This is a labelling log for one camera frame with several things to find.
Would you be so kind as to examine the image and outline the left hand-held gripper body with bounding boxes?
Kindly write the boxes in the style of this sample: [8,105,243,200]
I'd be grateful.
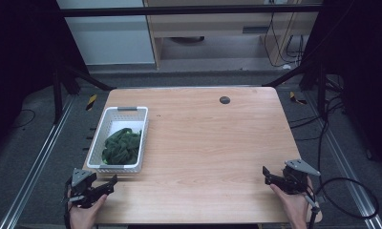
[64,168,100,210]

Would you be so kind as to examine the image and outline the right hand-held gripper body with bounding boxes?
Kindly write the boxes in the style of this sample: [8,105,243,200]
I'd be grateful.
[280,158,322,196]

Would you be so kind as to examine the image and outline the person's right hand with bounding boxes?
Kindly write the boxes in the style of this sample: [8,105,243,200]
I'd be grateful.
[269,183,315,229]

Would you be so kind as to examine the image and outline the person's left hand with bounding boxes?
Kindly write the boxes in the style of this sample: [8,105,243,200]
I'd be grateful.
[68,193,109,229]

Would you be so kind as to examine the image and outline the dark green cloth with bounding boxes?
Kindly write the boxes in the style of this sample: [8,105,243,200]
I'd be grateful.
[101,127,142,166]

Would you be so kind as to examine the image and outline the white plastic basket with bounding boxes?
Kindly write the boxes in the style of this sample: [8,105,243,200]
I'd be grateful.
[86,106,150,175]

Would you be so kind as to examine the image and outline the yellow black striped marker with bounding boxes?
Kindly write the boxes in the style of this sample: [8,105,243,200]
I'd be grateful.
[288,91,308,106]
[85,94,98,112]

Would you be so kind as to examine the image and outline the black metal stand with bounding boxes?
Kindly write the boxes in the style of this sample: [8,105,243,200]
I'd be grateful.
[263,58,329,119]
[51,61,117,126]

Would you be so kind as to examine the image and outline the dark curtain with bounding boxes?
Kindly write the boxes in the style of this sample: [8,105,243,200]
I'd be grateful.
[302,0,382,176]
[0,0,89,156]

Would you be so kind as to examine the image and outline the white cabinet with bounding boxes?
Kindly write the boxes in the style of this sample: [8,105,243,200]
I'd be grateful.
[55,0,156,67]

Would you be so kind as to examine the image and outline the light wooden desk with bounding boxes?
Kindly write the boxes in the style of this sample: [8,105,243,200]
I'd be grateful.
[143,0,322,71]

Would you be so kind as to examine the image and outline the black metal crossbar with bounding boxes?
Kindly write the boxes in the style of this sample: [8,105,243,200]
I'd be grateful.
[56,4,324,18]

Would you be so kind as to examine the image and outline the aluminium floor rail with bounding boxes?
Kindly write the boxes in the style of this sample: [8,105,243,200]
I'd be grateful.
[0,94,77,229]
[305,92,382,229]

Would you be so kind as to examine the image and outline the black floor cables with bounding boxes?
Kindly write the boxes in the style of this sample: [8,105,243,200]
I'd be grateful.
[288,75,348,143]

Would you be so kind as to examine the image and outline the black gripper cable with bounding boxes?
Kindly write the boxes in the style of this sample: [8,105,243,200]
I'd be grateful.
[305,177,380,229]

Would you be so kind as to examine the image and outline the thin black floor cable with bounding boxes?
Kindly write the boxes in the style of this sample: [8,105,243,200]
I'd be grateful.
[11,108,37,129]

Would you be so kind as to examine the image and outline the black hanging cables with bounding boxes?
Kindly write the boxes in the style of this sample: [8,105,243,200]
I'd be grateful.
[263,10,307,69]

